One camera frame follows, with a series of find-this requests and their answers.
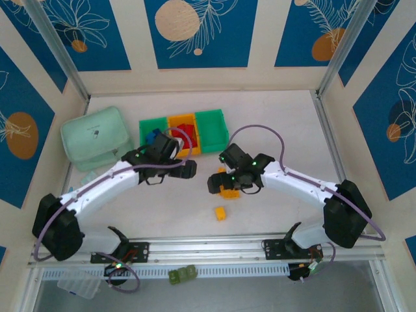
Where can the red lego brick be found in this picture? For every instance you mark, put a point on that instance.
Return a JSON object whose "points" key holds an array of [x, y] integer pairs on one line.
{"points": [[177, 133], [186, 127], [194, 140]]}

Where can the large blue lego brick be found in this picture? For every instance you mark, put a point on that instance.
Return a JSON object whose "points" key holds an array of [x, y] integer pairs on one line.
{"points": [[156, 133]]}

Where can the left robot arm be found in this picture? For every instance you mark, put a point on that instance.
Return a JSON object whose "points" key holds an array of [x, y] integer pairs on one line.
{"points": [[97, 188]]}

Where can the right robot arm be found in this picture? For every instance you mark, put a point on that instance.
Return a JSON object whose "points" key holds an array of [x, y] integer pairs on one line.
{"points": [[305, 188]]}

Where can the aluminium corner post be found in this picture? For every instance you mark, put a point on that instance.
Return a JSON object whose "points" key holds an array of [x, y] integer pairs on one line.
{"points": [[58, 45], [344, 45]]}

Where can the yellow lego brick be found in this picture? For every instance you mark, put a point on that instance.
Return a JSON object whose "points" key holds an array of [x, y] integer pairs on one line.
{"points": [[222, 171], [221, 213]]}

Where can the yellow lego plate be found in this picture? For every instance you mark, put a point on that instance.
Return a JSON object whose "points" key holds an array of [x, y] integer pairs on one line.
{"points": [[231, 194]]}

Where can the mint green zip pouch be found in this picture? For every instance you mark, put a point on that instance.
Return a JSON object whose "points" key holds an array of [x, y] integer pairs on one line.
{"points": [[94, 136]]}

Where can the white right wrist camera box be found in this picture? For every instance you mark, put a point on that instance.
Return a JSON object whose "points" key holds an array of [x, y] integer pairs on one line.
{"points": [[230, 170]]}

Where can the black controller board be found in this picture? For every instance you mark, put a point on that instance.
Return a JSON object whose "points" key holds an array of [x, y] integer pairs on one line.
{"points": [[115, 271], [302, 273]]}

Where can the yellow plastic bin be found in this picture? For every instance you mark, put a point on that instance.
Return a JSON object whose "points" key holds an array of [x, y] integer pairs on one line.
{"points": [[182, 117]]}

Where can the olive green cube block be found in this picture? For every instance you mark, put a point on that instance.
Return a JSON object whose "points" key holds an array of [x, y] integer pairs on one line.
{"points": [[182, 275]]}

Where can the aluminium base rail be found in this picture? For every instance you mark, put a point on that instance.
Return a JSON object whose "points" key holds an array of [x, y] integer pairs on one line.
{"points": [[211, 248]]}

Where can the aluminium side rail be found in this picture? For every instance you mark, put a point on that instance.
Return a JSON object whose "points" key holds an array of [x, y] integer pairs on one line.
{"points": [[325, 123], [69, 174]]}

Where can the clear plastic organizer box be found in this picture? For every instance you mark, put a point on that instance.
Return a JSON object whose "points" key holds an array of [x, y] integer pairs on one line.
{"points": [[79, 286]]}

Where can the green plastic bin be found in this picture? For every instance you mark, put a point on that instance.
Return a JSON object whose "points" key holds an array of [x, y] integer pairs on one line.
{"points": [[213, 130], [152, 123]]}

